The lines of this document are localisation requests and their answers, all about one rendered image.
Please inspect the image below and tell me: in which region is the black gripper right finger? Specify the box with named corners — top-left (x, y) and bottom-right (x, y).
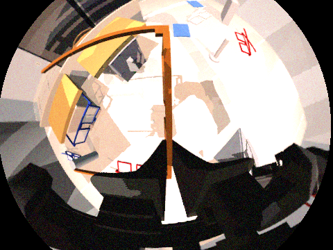
top-left (172, 140), bottom-right (255, 217)

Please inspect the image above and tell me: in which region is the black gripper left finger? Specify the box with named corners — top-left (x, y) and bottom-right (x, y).
top-left (91, 140), bottom-right (167, 222)

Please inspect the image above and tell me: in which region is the grey rectangular panel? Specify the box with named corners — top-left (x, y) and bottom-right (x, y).
top-left (40, 0), bottom-right (144, 127)

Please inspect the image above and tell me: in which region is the light blue flat rectangular panel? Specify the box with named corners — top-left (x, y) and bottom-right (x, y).
top-left (187, 0), bottom-right (203, 8)
top-left (173, 23), bottom-right (191, 37)

